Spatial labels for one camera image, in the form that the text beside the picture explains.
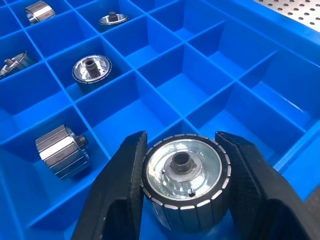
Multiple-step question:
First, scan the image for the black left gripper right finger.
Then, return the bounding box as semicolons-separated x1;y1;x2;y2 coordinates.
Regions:
214;130;320;240

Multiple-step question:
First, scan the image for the perforated steel tray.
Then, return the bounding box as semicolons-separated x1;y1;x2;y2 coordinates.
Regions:
252;0;320;27

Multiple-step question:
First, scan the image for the silver metal roller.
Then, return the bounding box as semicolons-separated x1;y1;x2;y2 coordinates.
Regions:
24;0;56;26
0;51;36;80
72;54;113;93
141;133;232;232
34;124;90;180
97;11;131;33

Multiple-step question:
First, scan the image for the blue compartment tray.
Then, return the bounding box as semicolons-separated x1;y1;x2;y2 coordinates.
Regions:
0;0;320;240

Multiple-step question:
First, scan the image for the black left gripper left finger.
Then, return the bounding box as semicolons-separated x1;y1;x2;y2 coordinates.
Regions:
71;130;149;240

